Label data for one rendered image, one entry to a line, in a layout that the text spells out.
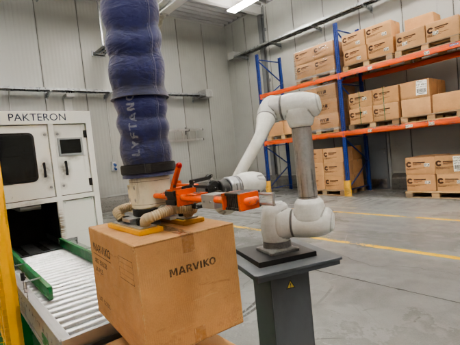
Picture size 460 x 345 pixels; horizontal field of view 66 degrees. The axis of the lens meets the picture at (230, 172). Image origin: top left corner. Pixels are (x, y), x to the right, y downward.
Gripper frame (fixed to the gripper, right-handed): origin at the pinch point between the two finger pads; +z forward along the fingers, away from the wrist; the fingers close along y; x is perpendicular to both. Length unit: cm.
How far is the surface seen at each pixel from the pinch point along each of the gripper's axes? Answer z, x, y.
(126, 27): 6, 17, -67
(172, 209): 0.2, 8.0, 5.2
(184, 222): -4.8, 8.8, 11.4
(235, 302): -14.2, -6.3, 43.7
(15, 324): 44, 128, 72
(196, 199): 3.6, -14.5, 0.1
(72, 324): 24, 83, 65
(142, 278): 21.2, -3.6, 23.8
